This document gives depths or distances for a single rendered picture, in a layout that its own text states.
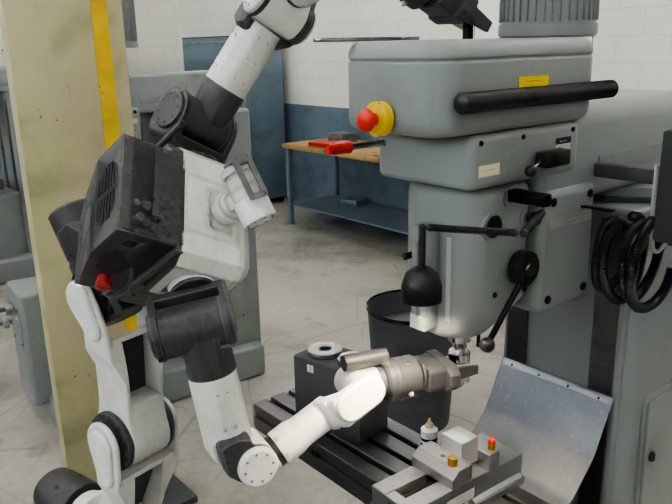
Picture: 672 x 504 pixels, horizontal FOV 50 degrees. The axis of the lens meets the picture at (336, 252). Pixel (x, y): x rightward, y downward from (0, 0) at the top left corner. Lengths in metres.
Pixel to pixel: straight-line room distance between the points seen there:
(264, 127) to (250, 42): 7.30
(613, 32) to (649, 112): 4.33
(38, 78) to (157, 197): 1.51
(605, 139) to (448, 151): 0.45
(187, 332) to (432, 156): 0.54
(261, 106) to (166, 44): 2.81
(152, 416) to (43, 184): 1.28
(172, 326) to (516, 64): 0.75
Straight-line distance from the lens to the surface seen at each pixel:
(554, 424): 1.90
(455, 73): 1.22
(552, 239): 1.52
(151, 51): 11.03
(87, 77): 2.84
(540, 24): 1.53
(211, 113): 1.49
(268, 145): 8.82
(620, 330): 1.78
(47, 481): 2.23
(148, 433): 1.77
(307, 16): 1.49
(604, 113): 1.64
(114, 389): 1.73
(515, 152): 1.37
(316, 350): 1.90
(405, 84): 1.24
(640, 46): 6.01
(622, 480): 1.96
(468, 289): 1.40
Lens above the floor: 1.89
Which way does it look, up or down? 16 degrees down
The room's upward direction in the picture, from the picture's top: 1 degrees counter-clockwise
